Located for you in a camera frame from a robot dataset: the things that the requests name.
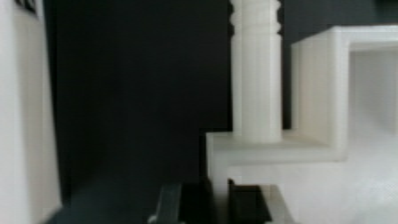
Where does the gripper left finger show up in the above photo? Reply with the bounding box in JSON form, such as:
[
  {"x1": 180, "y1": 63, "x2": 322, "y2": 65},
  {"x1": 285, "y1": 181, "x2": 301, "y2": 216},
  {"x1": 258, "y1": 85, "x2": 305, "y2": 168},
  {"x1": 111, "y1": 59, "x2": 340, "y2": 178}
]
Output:
[{"x1": 148, "y1": 183, "x2": 216, "y2": 224}]

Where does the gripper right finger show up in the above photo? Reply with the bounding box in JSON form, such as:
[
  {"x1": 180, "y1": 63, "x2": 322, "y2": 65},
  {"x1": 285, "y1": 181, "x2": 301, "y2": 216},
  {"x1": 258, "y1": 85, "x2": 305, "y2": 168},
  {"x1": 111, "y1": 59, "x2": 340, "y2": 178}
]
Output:
[{"x1": 228, "y1": 180, "x2": 274, "y2": 224}]

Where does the white chair seat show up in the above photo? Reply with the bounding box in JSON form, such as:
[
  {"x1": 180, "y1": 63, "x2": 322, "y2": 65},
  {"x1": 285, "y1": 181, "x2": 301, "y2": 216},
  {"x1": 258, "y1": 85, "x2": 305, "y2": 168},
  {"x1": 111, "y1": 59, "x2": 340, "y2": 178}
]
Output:
[{"x1": 207, "y1": 0, "x2": 398, "y2": 224}]

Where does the white right fence bar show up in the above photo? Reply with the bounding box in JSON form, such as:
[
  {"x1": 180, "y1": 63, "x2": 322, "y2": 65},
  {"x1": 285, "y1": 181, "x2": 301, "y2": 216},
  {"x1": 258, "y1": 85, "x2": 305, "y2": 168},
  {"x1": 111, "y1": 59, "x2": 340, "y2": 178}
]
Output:
[{"x1": 0, "y1": 0, "x2": 61, "y2": 224}]

